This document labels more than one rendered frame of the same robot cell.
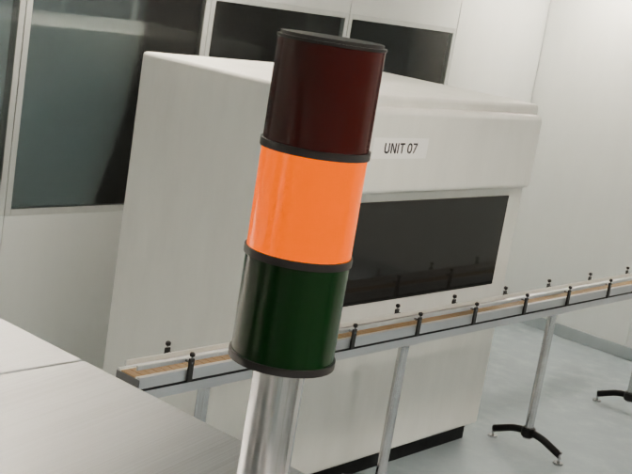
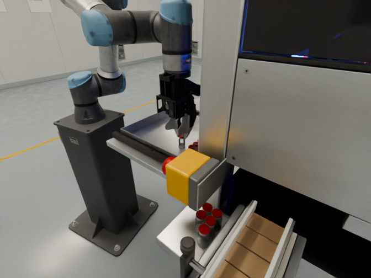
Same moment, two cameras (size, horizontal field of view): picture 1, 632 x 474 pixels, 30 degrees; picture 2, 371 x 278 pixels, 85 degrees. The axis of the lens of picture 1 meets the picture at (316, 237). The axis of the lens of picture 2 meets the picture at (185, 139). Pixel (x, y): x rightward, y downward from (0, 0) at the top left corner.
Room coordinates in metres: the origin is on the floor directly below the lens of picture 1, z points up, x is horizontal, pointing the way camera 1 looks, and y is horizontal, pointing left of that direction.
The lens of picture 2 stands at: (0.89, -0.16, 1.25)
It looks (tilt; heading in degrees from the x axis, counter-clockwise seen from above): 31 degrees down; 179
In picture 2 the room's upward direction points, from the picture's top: straight up
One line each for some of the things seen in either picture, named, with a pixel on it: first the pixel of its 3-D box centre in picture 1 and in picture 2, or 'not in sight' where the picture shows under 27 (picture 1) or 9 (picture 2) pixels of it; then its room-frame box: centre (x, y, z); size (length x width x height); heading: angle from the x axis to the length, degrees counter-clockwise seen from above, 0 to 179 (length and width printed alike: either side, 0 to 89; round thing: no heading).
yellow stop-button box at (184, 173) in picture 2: not in sight; (191, 177); (0.60, -0.14, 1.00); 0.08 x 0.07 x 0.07; 51
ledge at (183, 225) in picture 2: not in sight; (202, 236); (0.64, -0.12, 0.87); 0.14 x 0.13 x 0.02; 51
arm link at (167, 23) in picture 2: not in sight; (175, 27); (0.34, -0.17, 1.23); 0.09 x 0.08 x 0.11; 35
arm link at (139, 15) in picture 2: not in sight; (150, 27); (0.27, -0.24, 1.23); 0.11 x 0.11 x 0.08; 35
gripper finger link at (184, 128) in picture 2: not in sight; (183, 129); (0.36, -0.16, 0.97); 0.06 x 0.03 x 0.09; 140
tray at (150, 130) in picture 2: not in sight; (180, 133); (0.26, -0.17, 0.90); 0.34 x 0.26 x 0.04; 50
